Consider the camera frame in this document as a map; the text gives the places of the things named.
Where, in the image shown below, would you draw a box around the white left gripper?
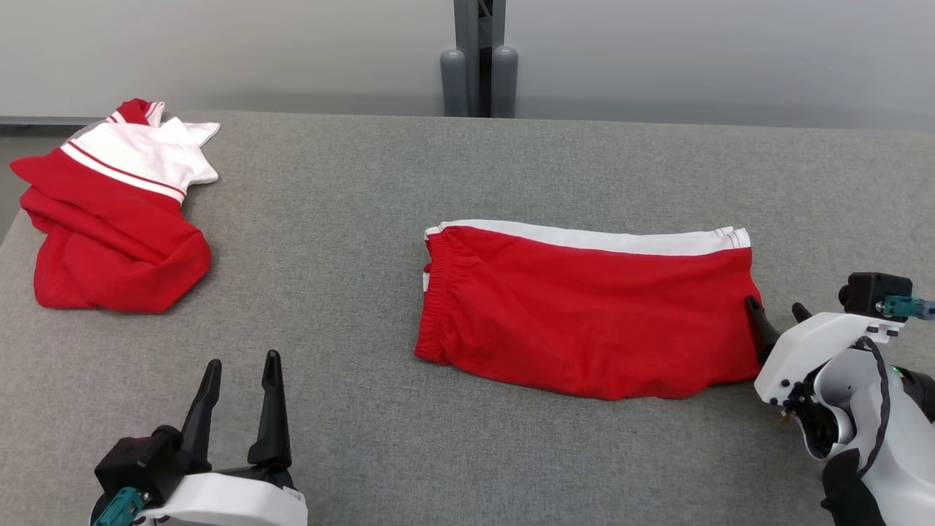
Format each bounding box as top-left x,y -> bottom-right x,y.
135,350 -> 309,526

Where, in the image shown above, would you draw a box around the grey metal partition post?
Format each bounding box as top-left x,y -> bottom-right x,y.
453,0 -> 507,118

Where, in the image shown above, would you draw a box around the left arm cable, teal plug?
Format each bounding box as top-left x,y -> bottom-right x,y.
91,488 -> 147,526

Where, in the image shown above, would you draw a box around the right arm cable, teal plug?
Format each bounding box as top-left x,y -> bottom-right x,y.
851,296 -> 935,479

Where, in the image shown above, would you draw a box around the red shorts with white stripe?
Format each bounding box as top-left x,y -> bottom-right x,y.
414,219 -> 764,401

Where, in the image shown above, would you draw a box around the red and white basketball jersey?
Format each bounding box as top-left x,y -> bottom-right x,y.
9,99 -> 221,315

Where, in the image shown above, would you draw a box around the grey cylindrical post foot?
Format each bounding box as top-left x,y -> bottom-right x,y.
440,47 -> 468,118
491,45 -> 519,118

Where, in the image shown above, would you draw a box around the arm cable, teal plug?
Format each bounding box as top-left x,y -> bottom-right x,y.
91,488 -> 147,526
851,296 -> 935,479

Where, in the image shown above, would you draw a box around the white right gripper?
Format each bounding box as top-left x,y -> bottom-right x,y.
744,295 -> 899,406

